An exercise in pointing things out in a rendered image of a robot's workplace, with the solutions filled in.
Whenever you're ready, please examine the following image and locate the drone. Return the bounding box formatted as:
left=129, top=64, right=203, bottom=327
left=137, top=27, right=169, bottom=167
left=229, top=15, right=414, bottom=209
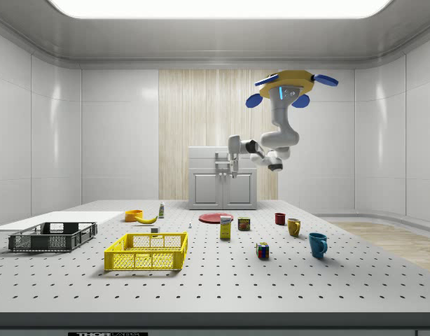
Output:
left=245, top=69, right=340, bottom=109

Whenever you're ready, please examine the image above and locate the yellow and white box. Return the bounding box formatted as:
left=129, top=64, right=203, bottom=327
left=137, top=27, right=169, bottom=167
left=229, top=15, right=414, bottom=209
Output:
left=220, top=215, right=235, bottom=241

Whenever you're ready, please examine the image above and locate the white board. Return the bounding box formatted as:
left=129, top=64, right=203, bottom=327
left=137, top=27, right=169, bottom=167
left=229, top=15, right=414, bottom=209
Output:
left=0, top=211, right=123, bottom=232

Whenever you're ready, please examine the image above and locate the white cabinet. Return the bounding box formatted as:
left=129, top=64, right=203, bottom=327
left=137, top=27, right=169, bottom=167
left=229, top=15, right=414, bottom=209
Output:
left=188, top=146, right=259, bottom=211

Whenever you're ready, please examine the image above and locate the dark grey basket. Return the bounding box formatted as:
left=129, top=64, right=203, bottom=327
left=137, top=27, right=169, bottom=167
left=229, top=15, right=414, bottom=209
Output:
left=8, top=221, right=99, bottom=253

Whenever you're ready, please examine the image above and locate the red plate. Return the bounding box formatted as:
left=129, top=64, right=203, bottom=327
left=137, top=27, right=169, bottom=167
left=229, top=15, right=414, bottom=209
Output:
left=198, top=212, right=234, bottom=225

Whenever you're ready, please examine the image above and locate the yellow basket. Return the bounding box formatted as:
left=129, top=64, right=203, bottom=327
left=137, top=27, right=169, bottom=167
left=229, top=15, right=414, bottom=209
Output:
left=104, top=232, right=188, bottom=272

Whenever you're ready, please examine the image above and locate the blue mug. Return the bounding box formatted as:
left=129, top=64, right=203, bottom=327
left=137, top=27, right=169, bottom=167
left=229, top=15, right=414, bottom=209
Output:
left=308, top=232, right=328, bottom=260

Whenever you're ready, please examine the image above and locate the yellow mug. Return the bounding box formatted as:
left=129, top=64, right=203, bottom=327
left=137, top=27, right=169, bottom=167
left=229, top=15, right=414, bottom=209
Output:
left=287, top=218, right=302, bottom=238

